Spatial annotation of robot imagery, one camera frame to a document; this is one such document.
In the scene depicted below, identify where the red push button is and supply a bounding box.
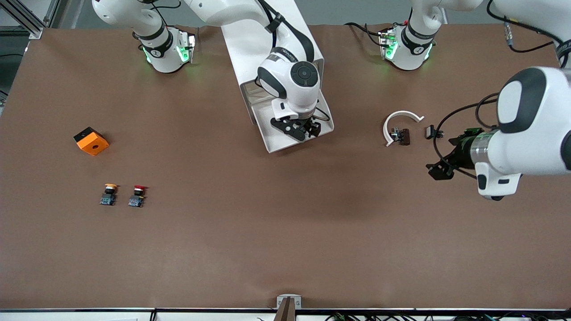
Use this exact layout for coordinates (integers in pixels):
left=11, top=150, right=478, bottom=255
left=128, top=185, right=148, bottom=208

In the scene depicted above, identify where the aluminium frame profile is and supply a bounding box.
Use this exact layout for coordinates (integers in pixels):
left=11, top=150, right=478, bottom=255
left=43, top=0, right=62, bottom=27
left=0, top=0, right=44, bottom=40

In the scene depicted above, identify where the yellow push button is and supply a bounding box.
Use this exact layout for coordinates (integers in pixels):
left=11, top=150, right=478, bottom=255
left=99, top=183, right=119, bottom=206

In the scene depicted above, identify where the black base cable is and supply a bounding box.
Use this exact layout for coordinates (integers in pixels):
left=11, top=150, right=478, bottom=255
left=344, top=22, right=385, bottom=48

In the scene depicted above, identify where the dark brown clamp part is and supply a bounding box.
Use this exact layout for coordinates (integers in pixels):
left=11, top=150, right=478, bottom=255
left=390, top=128, right=411, bottom=146

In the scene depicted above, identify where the white drawer cabinet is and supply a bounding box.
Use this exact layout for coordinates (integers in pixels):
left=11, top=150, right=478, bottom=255
left=221, top=0, right=325, bottom=107

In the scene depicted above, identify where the white curved arc piece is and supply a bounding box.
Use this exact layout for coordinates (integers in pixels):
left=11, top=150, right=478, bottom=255
left=383, top=110, right=425, bottom=148

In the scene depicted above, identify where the orange box with hole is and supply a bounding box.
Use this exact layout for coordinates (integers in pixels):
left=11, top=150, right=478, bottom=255
left=74, top=127, right=110, bottom=156

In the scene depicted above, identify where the brown table cover sheet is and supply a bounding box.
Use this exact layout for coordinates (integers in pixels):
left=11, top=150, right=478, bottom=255
left=0, top=23, right=571, bottom=310

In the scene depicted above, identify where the dark camera pole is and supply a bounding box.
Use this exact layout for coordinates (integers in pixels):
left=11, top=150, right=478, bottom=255
left=273, top=298, right=297, bottom=321

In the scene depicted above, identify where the cream drawer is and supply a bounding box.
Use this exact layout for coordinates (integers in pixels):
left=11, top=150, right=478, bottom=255
left=241, top=82, right=335, bottom=153

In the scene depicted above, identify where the table edge rail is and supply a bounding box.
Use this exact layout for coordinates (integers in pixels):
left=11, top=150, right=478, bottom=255
left=0, top=307, right=571, bottom=321

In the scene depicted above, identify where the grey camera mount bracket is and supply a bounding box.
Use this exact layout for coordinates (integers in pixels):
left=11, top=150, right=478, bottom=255
left=277, top=294, right=302, bottom=309

